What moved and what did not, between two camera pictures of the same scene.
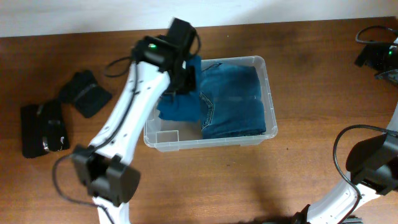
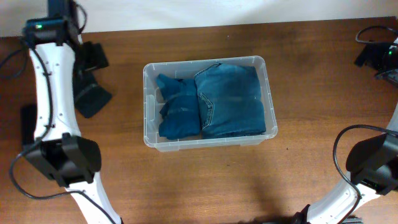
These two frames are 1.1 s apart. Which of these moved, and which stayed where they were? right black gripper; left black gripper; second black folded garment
Moved: left black gripper
Stayed: right black gripper; second black folded garment
